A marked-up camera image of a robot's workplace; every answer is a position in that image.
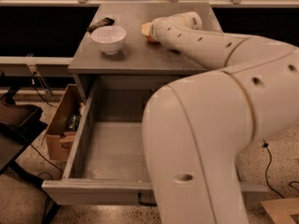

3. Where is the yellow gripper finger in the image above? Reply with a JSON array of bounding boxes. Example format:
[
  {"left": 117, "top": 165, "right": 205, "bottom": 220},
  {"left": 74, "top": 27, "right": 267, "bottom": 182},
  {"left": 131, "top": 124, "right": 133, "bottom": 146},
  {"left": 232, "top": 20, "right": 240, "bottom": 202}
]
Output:
[{"left": 141, "top": 22, "right": 151, "bottom": 36}]

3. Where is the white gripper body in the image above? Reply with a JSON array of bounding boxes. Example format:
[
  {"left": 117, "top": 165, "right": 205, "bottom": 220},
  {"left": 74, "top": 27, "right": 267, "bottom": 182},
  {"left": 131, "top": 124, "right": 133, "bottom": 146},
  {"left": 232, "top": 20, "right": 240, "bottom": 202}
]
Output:
[{"left": 149, "top": 18, "right": 165, "bottom": 42}]

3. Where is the red apple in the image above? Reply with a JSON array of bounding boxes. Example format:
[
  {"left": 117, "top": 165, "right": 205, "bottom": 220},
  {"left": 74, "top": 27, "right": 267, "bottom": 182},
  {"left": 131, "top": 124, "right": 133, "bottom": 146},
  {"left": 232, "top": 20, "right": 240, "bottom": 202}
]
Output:
[{"left": 146, "top": 35, "right": 157, "bottom": 43}]

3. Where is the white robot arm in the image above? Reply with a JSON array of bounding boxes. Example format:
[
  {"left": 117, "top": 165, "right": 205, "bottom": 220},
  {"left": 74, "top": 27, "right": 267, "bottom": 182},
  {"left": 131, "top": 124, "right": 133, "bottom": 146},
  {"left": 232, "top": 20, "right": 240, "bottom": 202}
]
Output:
[{"left": 142, "top": 12, "right": 299, "bottom": 224}]

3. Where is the grey open drawer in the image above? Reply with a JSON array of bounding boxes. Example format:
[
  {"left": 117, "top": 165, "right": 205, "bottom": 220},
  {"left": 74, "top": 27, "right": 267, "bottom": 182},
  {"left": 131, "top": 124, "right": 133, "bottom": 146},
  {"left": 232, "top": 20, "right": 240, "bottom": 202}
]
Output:
[{"left": 41, "top": 75, "right": 269, "bottom": 208}]

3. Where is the grey cabinet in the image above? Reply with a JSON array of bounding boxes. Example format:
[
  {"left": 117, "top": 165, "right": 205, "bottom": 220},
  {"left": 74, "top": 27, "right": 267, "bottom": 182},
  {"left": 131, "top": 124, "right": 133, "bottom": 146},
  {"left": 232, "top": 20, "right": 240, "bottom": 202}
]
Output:
[{"left": 68, "top": 0, "right": 221, "bottom": 99}]

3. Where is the white ceramic bowl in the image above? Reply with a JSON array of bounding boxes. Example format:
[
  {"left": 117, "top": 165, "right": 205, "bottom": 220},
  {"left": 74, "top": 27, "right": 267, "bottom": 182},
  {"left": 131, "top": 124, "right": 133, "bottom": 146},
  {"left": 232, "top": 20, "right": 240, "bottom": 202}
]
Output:
[{"left": 91, "top": 25, "right": 127, "bottom": 55}]

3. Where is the black remote control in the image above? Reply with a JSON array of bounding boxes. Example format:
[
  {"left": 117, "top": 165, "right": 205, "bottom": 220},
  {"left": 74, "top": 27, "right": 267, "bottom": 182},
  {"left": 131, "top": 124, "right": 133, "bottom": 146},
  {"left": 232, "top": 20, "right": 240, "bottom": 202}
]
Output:
[{"left": 87, "top": 18, "right": 115, "bottom": 33}]

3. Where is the green can in box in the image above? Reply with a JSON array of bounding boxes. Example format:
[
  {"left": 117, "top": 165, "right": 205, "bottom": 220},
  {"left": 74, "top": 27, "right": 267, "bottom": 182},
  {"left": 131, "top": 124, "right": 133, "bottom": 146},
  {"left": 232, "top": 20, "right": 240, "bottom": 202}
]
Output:
[{"left": 66, "top": 115, "right": 80, "bottom": 132}]

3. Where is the cardboard box on floor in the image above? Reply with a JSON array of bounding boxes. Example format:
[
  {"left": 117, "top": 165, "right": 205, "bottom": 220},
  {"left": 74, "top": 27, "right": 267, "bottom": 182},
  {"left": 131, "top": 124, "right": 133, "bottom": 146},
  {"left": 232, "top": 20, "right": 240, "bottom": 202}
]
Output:
[{"left": 46, "top": 84, "right": 82, "bottom": 161}]

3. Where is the black chair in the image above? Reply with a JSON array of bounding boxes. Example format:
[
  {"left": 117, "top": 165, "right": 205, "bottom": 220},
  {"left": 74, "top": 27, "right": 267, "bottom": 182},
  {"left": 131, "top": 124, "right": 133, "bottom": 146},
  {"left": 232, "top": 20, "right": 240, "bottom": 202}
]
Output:
[{"left": 0, "top": 71, "right": 60, "bottom": 224}]

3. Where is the flat cardboard piece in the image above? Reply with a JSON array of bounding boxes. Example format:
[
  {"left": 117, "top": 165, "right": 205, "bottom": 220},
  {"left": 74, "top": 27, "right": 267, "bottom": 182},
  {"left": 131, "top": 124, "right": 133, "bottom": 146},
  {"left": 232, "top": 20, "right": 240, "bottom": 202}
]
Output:
[{"left": 262, "top": 198, "right": 299, "bottom": 224}]

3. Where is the black cable left floor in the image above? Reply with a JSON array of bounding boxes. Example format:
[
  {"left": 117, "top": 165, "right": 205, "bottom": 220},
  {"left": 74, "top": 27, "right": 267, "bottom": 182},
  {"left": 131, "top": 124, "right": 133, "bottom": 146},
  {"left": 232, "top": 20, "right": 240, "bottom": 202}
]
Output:
[{"left": 30, "top": 71, "right": 64, "bottom": 175}]

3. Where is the black drawer handle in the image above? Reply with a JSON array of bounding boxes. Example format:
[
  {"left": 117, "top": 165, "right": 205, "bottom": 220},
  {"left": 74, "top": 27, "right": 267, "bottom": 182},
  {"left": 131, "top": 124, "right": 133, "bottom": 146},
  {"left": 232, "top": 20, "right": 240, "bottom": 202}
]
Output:
[{"left": 136, "top": 191, "right": 158, "bottom": 207}]

